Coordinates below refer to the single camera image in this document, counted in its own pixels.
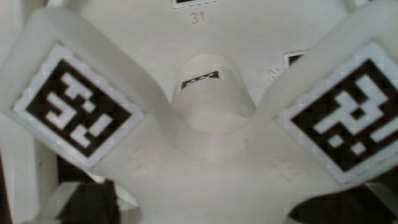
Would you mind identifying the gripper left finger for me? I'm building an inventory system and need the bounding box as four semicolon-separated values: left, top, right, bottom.
57;181;121;224

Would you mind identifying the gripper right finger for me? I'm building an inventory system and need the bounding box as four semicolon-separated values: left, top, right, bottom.
286;181;398;224

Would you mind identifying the white cross-shaped table base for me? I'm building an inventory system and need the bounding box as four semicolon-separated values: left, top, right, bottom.
0;0;398;224

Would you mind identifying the white cylindrical table leg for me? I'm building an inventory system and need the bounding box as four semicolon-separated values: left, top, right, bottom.
173;54;256;134

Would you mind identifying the white round table top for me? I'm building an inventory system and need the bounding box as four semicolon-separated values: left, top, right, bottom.
0;0;398;224

